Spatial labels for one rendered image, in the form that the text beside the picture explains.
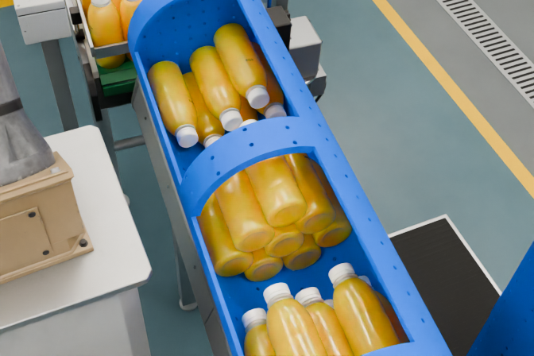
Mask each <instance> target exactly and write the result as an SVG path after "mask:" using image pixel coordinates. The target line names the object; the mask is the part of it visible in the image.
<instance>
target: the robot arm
mask: <svg viewBox="0 0 534 356"><path fill-rule="evenodd" d="M55 162H56V160H55V158H54V156H53V153H52V149H51V147H50V146H49V144H48V143H47V141H46V140H45V139H44V138H43V137H42V135H41V134H40V132H39V131H38V130H37V128H36V127H35V125H34V124H33V123H32V122H31V121H30V119H29V118H28V116H27V115H26V113H25V110H24V107H23V106H22V103H21V99H20V96H19V94H18V91H17V87H16V85H15V82H14V78H13V76H12V73H11V70H10V66H9V64H8V61H7V59H6V55H5V53H4V50H3V47H2V43H1V41H0V187H3V186H6V185H8V184H12V183H14V182H17V181H19V180H23V179H25V178H27V177H30V176H32V175H35V174H37V173H39V172H41V171H43V170H45V169H47V168H49V167H50V166H52V165H53V164H55Z"/></svg>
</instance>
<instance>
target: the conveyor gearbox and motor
mask: <svg viewBox="0 0 534 356"><path fill-rule="evenodd" d="M291 23H292V27H291V38H292V39H291V40H290V46H289V54H290V56H291V58H292V59H293V61H294V63H295V65H296V67H297V68H298V70H299V72H300V74H301V76H302V77H303V79H304V82H305V83H306V85H307V87H308V89H309V91H310V92H311V95H312V97H315V96H318V97H317V98H316V99H315V102H316V103H317V102H318V101H319V99H320V98H321V96H322V95H323V94H324V91H325V88H326V84H327V83H326V78H327V75H326V73H325V72H324V70H323V68H322V67H321V65H320V63H319V58H320V52H321V45H322V43H323V41H322V40H320V38H319V36H318V34H317V32H316V31H315V29H314V27H313V26H312V24H311V21H310V19H308V17H307V16H302V17H294V18H291Z"/></svg>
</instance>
